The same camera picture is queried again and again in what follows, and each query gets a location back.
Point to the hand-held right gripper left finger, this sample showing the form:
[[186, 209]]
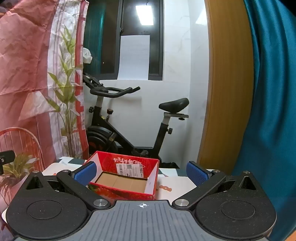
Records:
[[85, 173]]

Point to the white plastic bag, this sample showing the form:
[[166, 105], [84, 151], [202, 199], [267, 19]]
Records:
[[87, 55]]

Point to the black exercise bike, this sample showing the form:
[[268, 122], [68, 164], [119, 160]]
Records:
[[104, 136]]

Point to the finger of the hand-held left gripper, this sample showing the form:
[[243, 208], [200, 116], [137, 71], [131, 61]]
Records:
[[7, 156]]

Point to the dark framed window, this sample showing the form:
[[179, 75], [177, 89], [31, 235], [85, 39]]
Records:
[[111, 46]]

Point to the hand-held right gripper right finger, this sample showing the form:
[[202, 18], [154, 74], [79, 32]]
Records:
[[196, 173]]

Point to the pink leaf printed curtain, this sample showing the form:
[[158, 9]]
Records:
[[25, 58]]

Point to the white paper sheet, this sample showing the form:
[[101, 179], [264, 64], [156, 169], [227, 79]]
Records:
[[134, 58]]

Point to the teal curtain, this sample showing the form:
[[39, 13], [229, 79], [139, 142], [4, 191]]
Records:
[[272, 115], [92, 39]]

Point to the red cardboard box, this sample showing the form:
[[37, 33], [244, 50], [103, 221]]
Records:
[[129, 183]]

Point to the wooden door frame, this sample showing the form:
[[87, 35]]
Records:
[[226, 81]]

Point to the white popsicle printed mat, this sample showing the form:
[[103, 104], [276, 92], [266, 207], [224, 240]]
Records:
[[178, 185]]

